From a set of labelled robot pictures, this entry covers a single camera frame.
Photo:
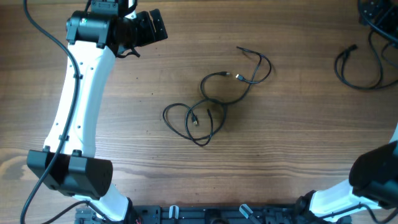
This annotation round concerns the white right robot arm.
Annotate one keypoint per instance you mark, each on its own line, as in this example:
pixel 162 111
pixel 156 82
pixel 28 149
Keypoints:
pixel 372 181

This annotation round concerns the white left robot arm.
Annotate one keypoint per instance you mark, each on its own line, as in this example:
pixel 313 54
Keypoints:
pixel 96 37

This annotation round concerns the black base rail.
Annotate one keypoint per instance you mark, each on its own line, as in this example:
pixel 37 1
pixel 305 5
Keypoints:
pixel 210 215

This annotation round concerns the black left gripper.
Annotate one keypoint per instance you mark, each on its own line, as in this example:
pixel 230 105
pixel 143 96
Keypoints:
pixel 149 35

